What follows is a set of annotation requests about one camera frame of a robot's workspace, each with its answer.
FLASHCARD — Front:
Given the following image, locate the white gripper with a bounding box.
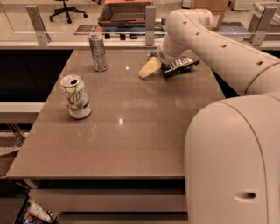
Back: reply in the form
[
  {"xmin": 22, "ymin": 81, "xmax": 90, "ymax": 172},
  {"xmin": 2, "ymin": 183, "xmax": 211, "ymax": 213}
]
[{"xmin": 139, "ymin": 35, "xmax": 186, "ymax": 79}]

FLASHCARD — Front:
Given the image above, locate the blue chip bag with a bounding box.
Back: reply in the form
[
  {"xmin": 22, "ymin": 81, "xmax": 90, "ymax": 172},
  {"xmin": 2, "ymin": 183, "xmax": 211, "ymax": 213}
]
[{"xmin": 159, "ymin": 56, "xmax": 200, "ymax": 78}]

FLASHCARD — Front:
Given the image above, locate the white green 7up can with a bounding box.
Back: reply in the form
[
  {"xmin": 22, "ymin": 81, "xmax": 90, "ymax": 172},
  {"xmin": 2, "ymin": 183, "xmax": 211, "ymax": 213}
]
[{"xmin": 59, "ymin": 74, "xmax": 91, "ymax": 119}]

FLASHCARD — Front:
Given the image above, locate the metal glass clamp post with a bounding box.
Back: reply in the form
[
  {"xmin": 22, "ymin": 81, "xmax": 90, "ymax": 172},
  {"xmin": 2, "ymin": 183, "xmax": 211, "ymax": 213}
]
[
  {"xmin": 25, "ymin": 5, "xmax": 50, "ymax": 46},
  {"xmin": 250, "ymin": 6, "xmax": 277, "ymax": 46},
  {"xmin": 145, "ymin": 5, "xmax": 156, "ymax": 46}
]

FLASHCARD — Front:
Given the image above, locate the black office chair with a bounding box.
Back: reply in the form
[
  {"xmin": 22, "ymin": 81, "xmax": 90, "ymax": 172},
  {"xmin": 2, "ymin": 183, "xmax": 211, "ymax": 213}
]
[{"xmin": 49, "ymin": 0, "xmax": 88, "ymax": 24}]

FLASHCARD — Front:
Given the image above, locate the grey open tray box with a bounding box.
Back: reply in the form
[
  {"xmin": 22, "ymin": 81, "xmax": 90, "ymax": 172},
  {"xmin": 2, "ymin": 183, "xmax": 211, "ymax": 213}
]
[{"xmin": 98, "ymin": 0, "xmax": 153, "ymax": 25}]

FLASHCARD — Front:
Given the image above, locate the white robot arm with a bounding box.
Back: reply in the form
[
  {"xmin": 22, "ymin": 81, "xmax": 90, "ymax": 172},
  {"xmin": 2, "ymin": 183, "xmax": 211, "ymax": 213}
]
[{"xmin": 157, "ymin": 9, "xmax": 280, "ymax": 224}]

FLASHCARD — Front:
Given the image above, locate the tall silver energy drink can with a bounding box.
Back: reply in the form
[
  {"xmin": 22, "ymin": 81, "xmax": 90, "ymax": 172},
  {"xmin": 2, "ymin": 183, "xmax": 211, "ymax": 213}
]
[{"xmin": 88, "ymin": 33, "xmax": 107, "ymax": 72}]

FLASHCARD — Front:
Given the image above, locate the middle metal glass clamp post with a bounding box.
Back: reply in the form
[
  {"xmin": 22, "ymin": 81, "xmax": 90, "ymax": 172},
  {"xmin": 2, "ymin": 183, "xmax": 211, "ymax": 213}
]
[{"xmin": 145, "ymin": 5, "xmax": 156, "ymax": 46}]

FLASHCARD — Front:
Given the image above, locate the trash bin with wrappers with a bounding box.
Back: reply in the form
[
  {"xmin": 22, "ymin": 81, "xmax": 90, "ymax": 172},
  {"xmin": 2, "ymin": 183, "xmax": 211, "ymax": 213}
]
[{"xmin": 14, "ymin": 196, "xmax": 59, "ymax": 224}]

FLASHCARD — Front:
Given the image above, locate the right metal glass clamp post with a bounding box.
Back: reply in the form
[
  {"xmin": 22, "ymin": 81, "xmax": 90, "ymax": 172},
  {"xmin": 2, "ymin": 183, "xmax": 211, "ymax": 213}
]
[{"xmin": 250, "ymin": 6, "xmax": 277, "ymax": 46}]

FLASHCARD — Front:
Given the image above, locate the left metal glass clamp post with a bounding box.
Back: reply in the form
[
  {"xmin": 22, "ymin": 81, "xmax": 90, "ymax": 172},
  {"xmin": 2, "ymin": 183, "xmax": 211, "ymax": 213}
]
[{"xmin": 25, "ymin": 5, "xmax": 50, "ymax": 46}]

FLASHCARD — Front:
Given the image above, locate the cardboard box with label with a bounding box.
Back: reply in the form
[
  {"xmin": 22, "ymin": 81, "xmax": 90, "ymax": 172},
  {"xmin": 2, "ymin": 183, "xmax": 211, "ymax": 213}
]
[{"xmin": 191, "ymin": 0, "xmax": 228, "ymax": 32}]

